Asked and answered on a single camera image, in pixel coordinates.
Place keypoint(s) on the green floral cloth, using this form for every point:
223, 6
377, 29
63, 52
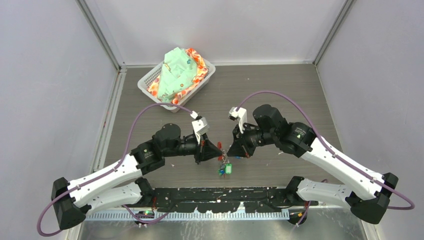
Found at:
177, 73

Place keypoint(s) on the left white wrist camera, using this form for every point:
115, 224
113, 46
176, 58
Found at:
200, 126

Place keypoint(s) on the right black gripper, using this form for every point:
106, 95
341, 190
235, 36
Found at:
240, 146

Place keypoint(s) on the white plastic basket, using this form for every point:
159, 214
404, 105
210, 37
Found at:
146, 80

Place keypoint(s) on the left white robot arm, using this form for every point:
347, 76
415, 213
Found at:
123, 183

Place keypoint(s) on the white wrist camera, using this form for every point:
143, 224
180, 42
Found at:
200, 126
238, 114

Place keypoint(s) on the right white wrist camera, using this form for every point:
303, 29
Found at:
238, 114

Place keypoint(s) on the white slotted cable duct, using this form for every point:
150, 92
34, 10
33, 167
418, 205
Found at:
238, 215

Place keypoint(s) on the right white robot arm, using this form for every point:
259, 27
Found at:
360, 191

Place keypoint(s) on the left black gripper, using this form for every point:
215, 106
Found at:
205, 150

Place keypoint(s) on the orange floral cloth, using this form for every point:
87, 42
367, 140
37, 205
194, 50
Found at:
202, 72

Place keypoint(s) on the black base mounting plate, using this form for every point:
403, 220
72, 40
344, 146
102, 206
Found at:
219, 199

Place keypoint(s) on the red grey carabiner keyring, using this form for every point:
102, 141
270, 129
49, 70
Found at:
220, 147

